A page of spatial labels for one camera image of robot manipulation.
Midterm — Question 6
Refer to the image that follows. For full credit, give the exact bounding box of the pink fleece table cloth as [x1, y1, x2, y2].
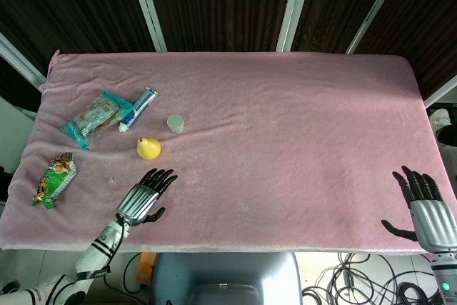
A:
[0, 50, 457, 256]

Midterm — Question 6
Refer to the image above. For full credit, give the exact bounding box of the blue white toothpaste tube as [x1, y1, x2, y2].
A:
[118, 86, 159, 134]

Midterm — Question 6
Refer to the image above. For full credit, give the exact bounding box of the small white round jar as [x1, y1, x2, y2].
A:
[166, 114, 186, 135]

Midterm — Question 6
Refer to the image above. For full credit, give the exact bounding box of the clear teal snack package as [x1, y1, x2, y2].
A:
[59, 90, 134, 151]

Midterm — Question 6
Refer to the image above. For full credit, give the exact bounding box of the black floor cable bundle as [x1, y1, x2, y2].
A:
[301, 251, 443, 305]

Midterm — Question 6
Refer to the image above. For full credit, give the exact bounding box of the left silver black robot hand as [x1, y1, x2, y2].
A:
[116, 168, 179, 228]

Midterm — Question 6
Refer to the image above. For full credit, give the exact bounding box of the white sneaker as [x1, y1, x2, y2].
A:
[429, 108, 451, 137]

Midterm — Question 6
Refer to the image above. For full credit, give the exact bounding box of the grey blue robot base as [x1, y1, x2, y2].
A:
[152, 251, 303, 305]

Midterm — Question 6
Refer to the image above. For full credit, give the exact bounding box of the green orange snack bag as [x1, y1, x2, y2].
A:
[31, 152, 79, 210]

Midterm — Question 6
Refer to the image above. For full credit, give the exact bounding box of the yellow pear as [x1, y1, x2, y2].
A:
[136, 136, 162, 160]

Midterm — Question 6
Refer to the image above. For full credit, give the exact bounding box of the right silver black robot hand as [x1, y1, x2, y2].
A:
[381, 165, 457, 254]

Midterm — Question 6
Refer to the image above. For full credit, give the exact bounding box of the orange power strip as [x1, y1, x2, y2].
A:
[134, 252, 159, 286]

